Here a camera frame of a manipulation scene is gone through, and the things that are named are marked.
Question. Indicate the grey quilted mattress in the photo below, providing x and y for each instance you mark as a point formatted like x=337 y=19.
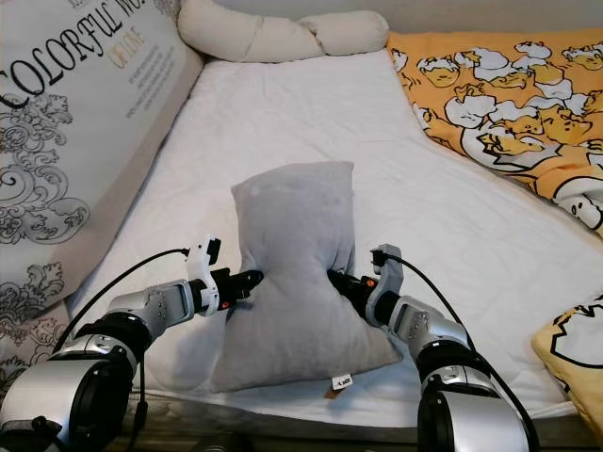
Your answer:
x=339 y=424

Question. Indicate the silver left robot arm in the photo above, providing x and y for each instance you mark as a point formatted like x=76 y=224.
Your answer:
x=75 y=395

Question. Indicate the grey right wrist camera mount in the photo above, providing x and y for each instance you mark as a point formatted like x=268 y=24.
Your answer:
x=388 y=273

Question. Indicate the grey plush pillow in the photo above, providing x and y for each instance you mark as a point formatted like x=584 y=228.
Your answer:
x=292 y=235

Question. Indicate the white ornament print headboard cushion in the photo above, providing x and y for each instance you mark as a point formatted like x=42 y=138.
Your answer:
x=75 y=141

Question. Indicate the yellow cartoon print blanket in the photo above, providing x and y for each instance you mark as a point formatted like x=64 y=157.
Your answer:
x=490 y=94

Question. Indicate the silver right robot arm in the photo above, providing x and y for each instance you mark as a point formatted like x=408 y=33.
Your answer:
x=471 y=414

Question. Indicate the white quilted mattress pad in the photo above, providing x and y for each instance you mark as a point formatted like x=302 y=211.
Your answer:
x=245 y=122

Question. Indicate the dark robot foot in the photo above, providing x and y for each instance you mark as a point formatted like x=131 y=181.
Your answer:
x=217 y=443

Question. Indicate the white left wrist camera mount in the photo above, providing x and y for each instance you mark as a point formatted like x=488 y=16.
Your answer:
x=205 y=273

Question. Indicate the beige bolster pillow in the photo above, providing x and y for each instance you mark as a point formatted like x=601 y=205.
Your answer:
x=254 y=36

